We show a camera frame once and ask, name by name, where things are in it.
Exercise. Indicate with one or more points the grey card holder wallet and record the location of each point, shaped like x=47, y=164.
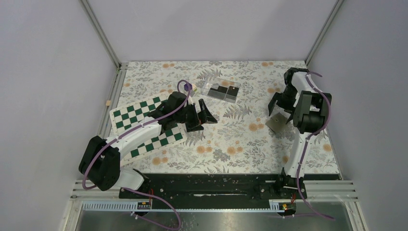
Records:
x=276, y=123

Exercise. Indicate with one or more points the black credit card right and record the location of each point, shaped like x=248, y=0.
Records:
x=231, y=94

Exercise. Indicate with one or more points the green white chessboard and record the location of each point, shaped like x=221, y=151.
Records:
x=126, y=117

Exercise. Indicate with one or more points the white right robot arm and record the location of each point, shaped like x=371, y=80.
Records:
x=309, y=111

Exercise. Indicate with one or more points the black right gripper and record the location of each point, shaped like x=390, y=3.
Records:
x=276, y=98

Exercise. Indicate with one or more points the grey slotted cable duct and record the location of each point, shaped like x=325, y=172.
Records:
x=146, y=206

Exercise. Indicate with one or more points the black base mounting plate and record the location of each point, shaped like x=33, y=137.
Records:
x=209, y=188

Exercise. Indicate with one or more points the clear acrylic card tray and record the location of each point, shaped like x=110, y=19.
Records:
x=214, y=82

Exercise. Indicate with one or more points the purple yellow cube stack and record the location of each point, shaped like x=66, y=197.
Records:
x=193, y=89

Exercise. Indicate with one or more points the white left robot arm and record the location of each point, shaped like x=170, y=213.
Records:
x=101, y=160

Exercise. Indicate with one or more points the floral table cloth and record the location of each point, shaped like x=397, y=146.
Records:
x=239, y=142

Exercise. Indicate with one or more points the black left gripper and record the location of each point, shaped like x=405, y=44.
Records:
x=193, y=126

